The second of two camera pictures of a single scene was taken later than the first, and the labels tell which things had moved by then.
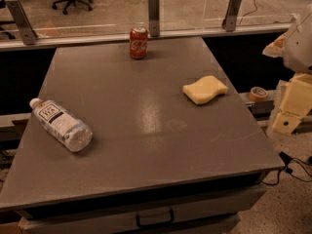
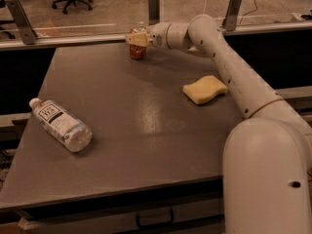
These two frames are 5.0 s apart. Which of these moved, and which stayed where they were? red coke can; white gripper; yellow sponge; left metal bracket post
Moved: white gripper
Stayed: left metal bracket post; yellow sponge; red coke can
